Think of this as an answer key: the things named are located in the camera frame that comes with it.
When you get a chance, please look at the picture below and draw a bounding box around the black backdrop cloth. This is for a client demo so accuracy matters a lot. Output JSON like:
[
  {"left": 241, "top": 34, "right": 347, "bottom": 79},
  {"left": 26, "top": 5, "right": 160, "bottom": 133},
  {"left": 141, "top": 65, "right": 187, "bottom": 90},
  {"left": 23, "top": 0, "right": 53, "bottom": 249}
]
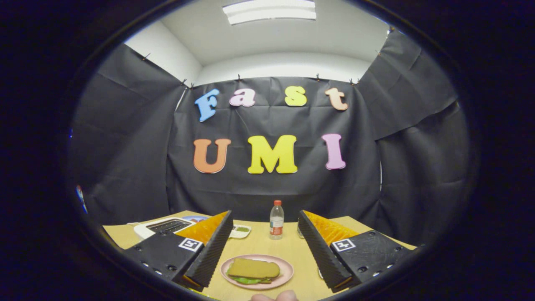
[{"left": 67, "top": 28, "right": 471, "bottom": 247}]

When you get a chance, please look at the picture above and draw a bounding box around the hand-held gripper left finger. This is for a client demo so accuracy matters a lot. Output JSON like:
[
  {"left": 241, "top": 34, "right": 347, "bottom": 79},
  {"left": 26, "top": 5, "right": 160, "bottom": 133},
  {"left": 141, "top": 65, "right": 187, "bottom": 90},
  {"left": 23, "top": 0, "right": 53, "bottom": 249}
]
[{"left": 121, "top": 210, "right": 234, "bottom": 292}]

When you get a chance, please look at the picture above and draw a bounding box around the ceiling light panel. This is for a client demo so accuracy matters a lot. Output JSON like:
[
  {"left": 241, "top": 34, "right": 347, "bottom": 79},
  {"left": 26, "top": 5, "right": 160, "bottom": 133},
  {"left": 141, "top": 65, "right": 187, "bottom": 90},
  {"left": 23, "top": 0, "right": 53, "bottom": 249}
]
[{"left": 222, "top": 0, "right": 317, "bottom": 26}]

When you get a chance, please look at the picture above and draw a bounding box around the green lettuce leaf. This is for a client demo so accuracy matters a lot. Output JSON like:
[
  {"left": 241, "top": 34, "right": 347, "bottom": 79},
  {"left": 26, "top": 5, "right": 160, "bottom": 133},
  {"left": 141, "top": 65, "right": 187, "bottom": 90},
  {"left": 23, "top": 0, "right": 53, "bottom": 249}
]
[{"left": 228, "top": 274, "right": 274, "bottom": 286}]

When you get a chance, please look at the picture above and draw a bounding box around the white divided seasoning tray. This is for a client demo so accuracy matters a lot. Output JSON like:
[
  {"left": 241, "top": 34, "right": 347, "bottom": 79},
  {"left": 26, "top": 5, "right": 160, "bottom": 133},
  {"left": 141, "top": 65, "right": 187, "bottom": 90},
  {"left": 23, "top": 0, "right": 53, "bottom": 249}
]
[{"left": 228, "top": 224, "right": 252, "bottom": 239}]

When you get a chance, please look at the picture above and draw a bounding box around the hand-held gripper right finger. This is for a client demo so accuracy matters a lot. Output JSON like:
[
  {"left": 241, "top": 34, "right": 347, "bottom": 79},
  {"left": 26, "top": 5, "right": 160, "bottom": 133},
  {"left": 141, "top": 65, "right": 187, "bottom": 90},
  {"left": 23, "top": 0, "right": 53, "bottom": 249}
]
[{"left": 297, "top": 210, "right": 418, "bottom": 293}]

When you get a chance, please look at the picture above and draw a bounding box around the brown bread slice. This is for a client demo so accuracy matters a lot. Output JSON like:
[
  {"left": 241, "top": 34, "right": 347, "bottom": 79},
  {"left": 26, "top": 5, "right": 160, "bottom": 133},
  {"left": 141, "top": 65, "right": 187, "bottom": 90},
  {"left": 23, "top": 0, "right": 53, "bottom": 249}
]
[{"left": 227, "top": 258, "right": 281, "bottom": 279}]

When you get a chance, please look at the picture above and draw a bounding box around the clear bottle with red cap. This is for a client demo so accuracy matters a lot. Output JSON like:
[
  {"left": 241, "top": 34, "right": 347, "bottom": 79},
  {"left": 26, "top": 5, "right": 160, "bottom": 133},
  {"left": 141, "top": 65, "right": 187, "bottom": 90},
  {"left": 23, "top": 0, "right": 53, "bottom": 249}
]
[{"left": 269, "top": 200, "right": 285, "bottom": 240}]

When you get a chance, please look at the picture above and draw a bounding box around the pink round plate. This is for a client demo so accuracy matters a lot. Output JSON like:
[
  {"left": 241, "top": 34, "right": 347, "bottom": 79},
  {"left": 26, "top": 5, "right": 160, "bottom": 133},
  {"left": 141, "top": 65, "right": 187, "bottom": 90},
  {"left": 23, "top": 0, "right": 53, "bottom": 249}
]
[{"left": 220, "top": 254, "right": 294, "bottom": 291}]

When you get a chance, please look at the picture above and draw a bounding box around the white toaster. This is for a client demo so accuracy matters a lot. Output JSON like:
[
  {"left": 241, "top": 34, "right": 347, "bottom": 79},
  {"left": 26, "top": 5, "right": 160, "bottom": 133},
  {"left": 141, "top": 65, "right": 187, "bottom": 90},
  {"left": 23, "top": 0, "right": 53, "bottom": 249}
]
[{"left": 134, "top": 217, "right": 197, "bottom": 240}]

